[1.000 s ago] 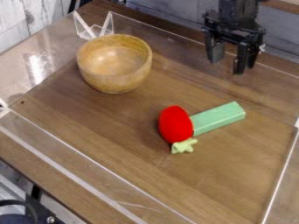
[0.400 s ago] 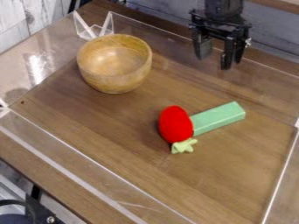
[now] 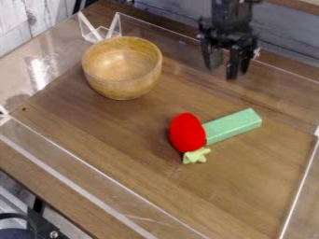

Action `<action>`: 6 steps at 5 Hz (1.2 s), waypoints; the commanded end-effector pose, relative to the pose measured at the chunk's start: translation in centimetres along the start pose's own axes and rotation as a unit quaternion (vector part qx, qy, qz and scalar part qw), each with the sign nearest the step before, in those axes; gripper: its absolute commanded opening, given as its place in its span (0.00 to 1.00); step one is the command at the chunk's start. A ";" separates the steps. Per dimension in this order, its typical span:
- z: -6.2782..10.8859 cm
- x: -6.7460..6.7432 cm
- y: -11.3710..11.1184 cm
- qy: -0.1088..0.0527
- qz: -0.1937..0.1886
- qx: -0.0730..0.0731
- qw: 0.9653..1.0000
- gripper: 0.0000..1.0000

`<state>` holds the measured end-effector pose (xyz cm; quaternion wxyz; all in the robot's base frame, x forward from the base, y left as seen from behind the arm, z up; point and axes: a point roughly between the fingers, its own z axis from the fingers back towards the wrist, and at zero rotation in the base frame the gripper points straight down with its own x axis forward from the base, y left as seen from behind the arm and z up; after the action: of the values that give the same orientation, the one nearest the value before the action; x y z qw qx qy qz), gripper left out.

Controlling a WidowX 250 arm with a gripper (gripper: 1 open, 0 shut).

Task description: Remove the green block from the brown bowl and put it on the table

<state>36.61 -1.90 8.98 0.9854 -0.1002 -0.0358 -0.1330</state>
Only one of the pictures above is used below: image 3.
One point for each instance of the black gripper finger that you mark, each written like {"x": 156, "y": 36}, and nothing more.
{"x": 239, "y": 61}
{"x": 212, "y": 54}

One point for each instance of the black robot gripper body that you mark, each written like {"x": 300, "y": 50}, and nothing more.
{"x": 229, "y": 33}

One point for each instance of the green rectangular block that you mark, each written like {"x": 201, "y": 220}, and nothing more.
{"x": 231, "y": 125}

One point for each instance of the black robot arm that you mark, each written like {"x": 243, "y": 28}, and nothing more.
{"x": 229, "y": 10}

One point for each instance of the brown wooden bowl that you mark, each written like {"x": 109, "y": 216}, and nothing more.
{"x": 121, "y": 67}

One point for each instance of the red plush strawberry toy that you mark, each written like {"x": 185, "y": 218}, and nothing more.
{"x": 188, "y": 138}

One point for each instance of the clear acrylic table enclosure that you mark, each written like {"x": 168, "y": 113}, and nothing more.
{"x": 95, "y": 157}

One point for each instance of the black metal bracket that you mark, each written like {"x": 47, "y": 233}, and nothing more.
{"x": 41, "y": 227}

